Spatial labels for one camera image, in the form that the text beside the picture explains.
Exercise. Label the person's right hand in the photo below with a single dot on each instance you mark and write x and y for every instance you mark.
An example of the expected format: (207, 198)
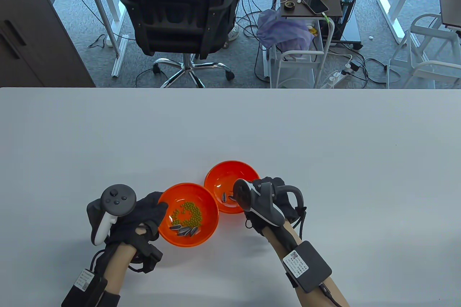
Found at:
(257, 226)

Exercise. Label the person's left hand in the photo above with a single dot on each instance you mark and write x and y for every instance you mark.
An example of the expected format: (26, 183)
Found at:
(144, 210)

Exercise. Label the pile of sunflower seeds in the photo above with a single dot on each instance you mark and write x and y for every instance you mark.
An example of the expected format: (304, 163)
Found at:
(185, 231)

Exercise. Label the orange bowl with green beans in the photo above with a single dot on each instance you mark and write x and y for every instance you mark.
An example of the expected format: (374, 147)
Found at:
(196, 192)

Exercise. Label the orange plastic bowl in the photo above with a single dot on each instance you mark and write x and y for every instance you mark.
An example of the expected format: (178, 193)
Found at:
(230, 174)

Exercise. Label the person's right forearm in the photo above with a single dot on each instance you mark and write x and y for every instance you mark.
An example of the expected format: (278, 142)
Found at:
(284, 242)

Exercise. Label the person's left forearm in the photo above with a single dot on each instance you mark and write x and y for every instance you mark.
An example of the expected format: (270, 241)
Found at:
(120, 263)

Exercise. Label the grey left hand controller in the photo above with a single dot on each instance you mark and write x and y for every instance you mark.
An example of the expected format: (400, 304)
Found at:
(118, 197)

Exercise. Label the pile of green mung beans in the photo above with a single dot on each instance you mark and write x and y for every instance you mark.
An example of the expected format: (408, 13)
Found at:
(191, 210)

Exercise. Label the black right wrist sensor box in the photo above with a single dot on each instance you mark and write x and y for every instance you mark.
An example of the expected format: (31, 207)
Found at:
(313, 267)

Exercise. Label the black wrist sensor box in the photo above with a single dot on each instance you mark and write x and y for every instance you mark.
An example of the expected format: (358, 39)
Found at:
(84, 290)
(313, 267)

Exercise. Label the black left wrist sensor box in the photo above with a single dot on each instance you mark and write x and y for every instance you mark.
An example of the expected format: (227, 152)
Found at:
(84, 290)

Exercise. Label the white power strip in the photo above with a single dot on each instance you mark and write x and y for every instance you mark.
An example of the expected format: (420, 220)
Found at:
(335, 76)

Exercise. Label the white metal cart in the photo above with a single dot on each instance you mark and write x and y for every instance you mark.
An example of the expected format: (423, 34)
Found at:
(306, 52)

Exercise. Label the black power adapter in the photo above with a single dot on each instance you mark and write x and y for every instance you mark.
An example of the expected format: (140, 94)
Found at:
(354, 66)

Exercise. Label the purple cloth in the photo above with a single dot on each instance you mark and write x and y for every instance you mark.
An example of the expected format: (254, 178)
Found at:
(284, 31)

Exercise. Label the yellow small object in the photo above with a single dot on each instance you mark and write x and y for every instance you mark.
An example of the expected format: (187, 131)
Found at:
(312, 30)

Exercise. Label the black office chair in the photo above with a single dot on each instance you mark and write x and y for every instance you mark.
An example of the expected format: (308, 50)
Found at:
(180, 8)

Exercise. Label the dark brown cabinet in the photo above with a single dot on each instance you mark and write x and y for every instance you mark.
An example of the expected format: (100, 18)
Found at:
(28, 33)

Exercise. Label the black tape roll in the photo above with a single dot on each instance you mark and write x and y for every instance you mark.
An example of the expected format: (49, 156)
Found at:
(285, 5)

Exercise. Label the black smartphone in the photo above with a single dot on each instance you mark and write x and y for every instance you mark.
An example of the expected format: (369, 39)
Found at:
(315, 3)

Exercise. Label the white metal chair frame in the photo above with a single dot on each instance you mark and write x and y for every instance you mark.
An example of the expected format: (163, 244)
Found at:
(437, 33)

